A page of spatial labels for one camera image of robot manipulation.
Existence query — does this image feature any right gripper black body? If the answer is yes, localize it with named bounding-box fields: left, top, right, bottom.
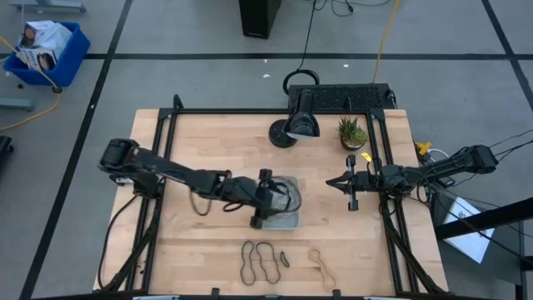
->
left=347, top=154, right=382, bottom=212

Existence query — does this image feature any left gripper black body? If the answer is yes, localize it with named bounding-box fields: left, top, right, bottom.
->
left=220, top=168, right=274, bottom=229

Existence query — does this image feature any long black rubber band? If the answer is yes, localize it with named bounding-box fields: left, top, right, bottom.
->
left=240, top=240, right=257, bottom=287
left=255, top=241, right=282, bottom=285

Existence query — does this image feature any tan rubber band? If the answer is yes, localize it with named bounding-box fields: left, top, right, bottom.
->
left=307, top=247, right=337, bottom=293

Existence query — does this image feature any white plastic bin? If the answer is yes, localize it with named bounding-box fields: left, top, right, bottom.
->
left=260, top=174, right=301, bottom=231

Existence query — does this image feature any green succulent plant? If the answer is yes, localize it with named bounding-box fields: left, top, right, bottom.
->
left=336, top=116, right=370, bottom=145

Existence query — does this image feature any black perforated computer case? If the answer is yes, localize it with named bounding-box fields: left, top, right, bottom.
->
left=286, top=82, right=397, bottom=112

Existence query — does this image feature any white paper sheet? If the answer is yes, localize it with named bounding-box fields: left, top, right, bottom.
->
left=441, top=195, right=496, bottom=264

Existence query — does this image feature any black tower case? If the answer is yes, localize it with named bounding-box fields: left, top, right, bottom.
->
left=238, top=0, right=282, bottom=40

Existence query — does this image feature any blue plastic tub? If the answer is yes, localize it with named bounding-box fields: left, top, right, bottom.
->
left=2, top=21, right=92, bottom=88

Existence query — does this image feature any white plastic bag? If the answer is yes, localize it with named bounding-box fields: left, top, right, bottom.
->
left=41, top=22, right=72, bottom=58

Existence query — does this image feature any grey metal foot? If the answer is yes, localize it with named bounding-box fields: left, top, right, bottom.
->
left=0, top=97, right=35, bottom=113

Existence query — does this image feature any white product box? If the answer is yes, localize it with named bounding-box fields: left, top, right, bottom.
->
left=19, top=20, right=55, bottom=49
left=18, top=47, right=57, bottom=71

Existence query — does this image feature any grey metal base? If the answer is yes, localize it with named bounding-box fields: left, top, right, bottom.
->
left=10, top=0, right=87, bottom=13

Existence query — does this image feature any thin dark cable loop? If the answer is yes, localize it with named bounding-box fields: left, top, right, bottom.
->
left=189, top=189, right=213, bottom=217

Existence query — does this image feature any white cable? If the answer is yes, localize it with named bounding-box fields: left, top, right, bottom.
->
left=426, top=147, right=451, bottom=163

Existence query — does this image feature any black aluminium table frame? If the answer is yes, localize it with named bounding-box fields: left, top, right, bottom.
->
left=93, top=93, right=450, bottom=298

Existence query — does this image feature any black looped floor cable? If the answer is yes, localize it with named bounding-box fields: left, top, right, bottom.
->
left=282, top=0, right=321, bottom=96

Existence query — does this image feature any black metal stand frame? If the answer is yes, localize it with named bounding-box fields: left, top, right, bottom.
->
left=435, top=197, right=533, bottom=300

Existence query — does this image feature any hanging yellow cable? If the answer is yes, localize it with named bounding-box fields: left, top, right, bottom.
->
left=371, top=0, right=401, bottom=84

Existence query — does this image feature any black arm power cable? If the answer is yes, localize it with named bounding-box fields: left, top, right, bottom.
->
left=97, top=193, right=141, bottom=291

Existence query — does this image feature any thin black cable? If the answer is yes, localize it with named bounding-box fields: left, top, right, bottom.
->
left=489, top=128, right=533, bottom=149
left=493, top=140, right=533, bottom=158

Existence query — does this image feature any yellow floor cable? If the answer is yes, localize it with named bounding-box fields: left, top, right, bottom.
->
left=0, top=35, right=62, bottom=133

